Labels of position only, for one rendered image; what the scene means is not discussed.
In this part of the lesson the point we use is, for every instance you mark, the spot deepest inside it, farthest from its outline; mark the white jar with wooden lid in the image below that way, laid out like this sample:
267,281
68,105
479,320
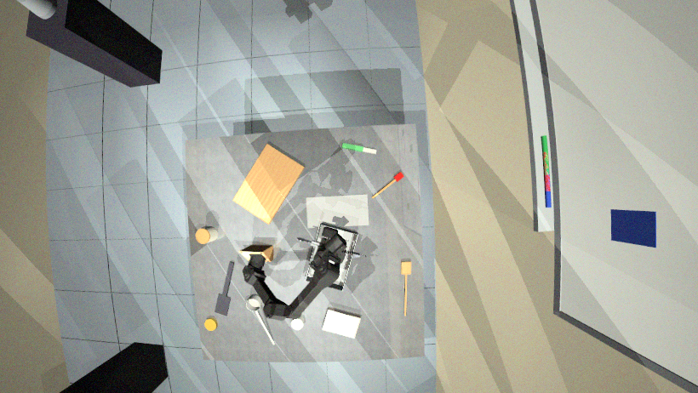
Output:
206,235

